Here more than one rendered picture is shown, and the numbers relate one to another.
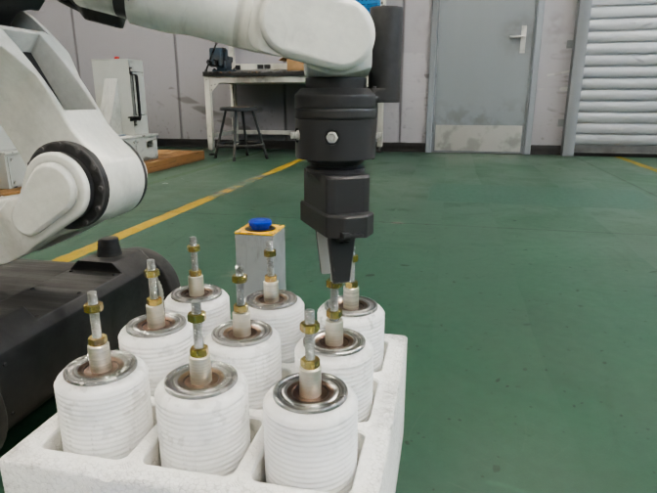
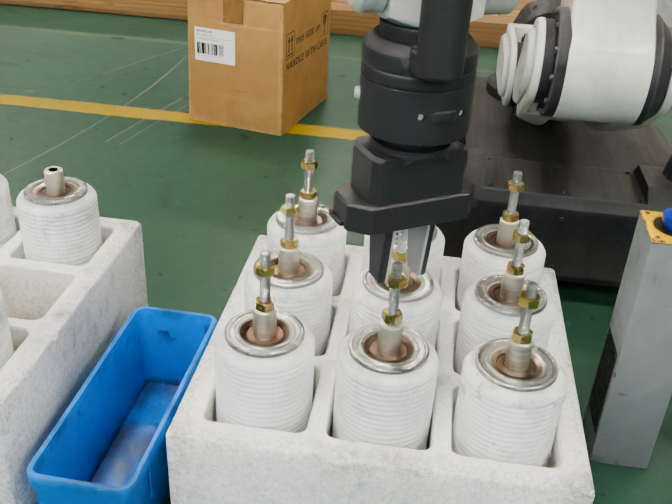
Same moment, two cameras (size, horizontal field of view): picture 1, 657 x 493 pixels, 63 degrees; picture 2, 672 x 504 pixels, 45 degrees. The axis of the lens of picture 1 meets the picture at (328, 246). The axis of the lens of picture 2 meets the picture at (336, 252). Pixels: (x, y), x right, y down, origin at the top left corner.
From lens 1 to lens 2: 79 cm
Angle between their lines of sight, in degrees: 77
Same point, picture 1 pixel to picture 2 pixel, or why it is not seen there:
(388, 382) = (422, 459)
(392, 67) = (422, 26)
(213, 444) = not seen: hidden behind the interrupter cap
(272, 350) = (377, 312)
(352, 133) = (366, 96)
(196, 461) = not seen: hidden behind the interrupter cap
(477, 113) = not seen: outside the picture
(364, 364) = (357, 383)
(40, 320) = (486, 190)
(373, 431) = (305, 439)
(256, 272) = (630, 280)
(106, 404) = (272, 240)
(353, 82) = (389, 31)
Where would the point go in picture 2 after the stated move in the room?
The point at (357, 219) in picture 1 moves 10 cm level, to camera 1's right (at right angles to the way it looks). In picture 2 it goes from (341, 201) to (352, 266)
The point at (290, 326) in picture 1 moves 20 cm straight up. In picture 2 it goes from (479, 332) to (510, 152)
